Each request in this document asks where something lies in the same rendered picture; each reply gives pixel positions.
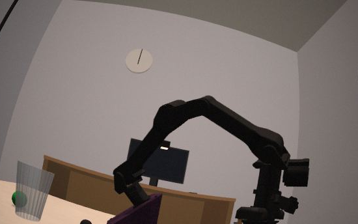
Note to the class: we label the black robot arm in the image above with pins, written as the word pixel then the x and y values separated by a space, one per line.
pixel 265 144

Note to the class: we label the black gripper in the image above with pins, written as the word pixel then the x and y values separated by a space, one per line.
pixel 259 213

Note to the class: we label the clear ribbed plastic cup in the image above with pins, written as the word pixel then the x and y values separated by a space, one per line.
pixel 32 188

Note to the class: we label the black ball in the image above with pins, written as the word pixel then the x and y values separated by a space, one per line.
pixel 85 221

